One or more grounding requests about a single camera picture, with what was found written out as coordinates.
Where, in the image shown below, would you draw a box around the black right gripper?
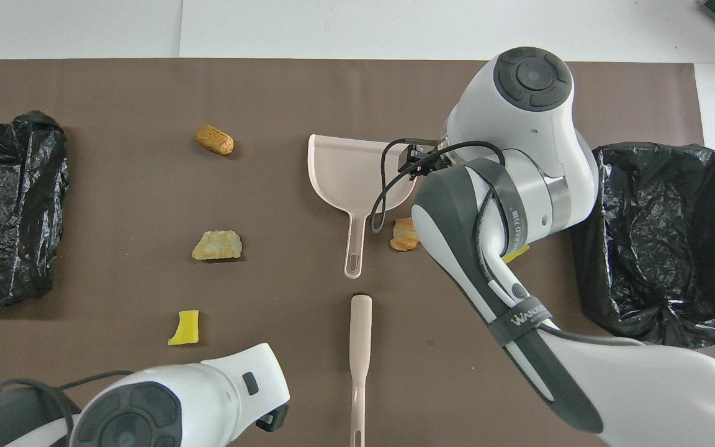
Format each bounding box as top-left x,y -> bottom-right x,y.
398,146 -> 457,181

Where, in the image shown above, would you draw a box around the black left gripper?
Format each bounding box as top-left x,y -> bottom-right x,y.
257,405 -> 289,433

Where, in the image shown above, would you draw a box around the pink plastic dustpan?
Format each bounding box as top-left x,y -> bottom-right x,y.
307,133 -> 417,279

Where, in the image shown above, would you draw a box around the orange striped toy croissant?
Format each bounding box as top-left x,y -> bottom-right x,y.
390,218 -> 421,252

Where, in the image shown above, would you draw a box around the small yellow sponge piece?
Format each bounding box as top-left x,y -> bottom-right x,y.
168,310 -> 200,346

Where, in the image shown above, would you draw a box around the greenish toy croissant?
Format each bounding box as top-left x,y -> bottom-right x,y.
192,230 -> 243,261

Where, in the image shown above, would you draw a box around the brown toy bread loaf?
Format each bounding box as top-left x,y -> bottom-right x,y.
194,125 -> 235,156

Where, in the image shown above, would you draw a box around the brown table mat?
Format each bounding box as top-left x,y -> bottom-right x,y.
0,59 -> 715,447

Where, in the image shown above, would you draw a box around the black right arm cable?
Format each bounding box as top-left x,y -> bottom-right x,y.
370,140 -> 507,234

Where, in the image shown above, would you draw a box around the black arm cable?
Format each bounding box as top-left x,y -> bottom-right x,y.
370,140 -> 507,234
0,371 -> 135,401

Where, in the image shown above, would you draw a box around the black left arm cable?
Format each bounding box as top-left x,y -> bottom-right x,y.
0,371 -> 135,401

